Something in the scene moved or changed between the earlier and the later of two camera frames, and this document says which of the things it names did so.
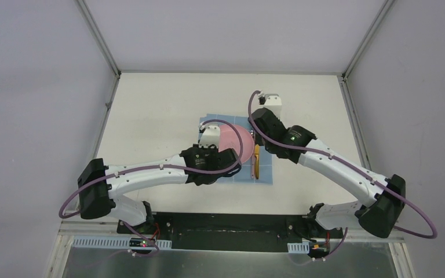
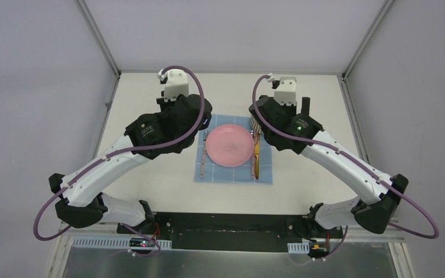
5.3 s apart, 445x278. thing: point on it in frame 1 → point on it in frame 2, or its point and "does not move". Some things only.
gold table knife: [256, 160] does not move
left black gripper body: [228, 157] → [161, 101]
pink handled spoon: [252, 158] does not move
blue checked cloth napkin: [244, 176] does not move
